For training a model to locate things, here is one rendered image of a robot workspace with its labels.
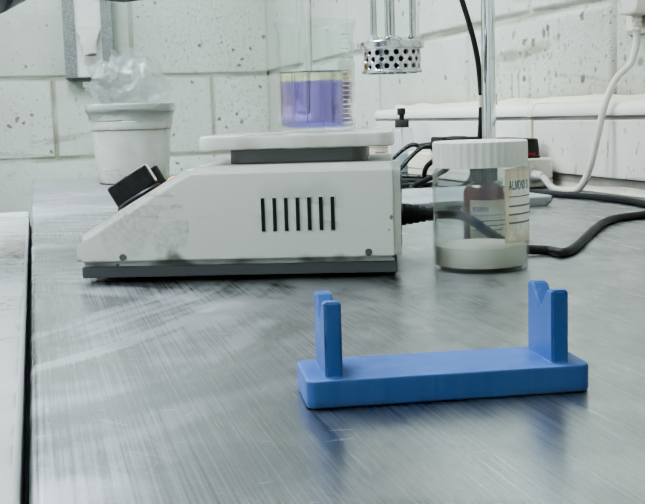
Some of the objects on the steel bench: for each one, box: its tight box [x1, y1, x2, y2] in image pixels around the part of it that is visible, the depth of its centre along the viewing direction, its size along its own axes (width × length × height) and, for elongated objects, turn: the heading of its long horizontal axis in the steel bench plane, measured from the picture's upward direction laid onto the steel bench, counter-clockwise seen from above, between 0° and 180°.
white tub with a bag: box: [83, 46, 175, 185], centre depth 172 cm, size 14×14×21 cm
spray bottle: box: [391, 108, 414, 173], centre depth 178 cm, size 4×4×11 cm
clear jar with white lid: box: [432, 139, 529, 273], centre depth 68 cm, size 6×6×8 cm
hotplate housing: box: [76, 147, 433, 281], centre depth 71 cm, size 22×13×8 cm
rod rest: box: [297, 279, 588, 409], centre depth 38 cm, size 10×3×4 cm
